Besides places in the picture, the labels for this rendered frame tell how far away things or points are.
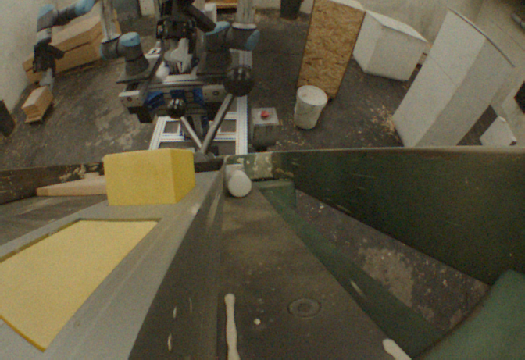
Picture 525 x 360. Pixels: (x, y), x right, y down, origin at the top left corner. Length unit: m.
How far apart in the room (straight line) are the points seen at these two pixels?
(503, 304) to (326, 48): 2.35
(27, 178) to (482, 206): 0.75
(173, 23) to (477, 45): 2.19
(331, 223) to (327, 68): 1.57
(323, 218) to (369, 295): 1.73
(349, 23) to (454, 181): 2.13
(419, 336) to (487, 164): 0.13
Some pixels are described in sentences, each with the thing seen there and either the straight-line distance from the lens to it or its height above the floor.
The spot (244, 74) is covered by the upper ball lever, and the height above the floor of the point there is 1.54.
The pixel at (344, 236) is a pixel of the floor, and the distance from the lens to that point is 1.91.
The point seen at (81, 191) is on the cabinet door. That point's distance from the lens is 0.50.
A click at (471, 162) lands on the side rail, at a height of 1.60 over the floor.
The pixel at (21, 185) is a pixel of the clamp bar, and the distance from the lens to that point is 0.62.
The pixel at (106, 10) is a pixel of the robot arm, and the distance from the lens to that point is 1.34.
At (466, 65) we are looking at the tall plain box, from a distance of 2.29.
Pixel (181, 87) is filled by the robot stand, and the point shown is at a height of 0.91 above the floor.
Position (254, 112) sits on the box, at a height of 0.93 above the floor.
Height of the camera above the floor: 1.68
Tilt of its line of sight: 57 degrees down
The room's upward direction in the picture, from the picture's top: 8 degrees clockwise
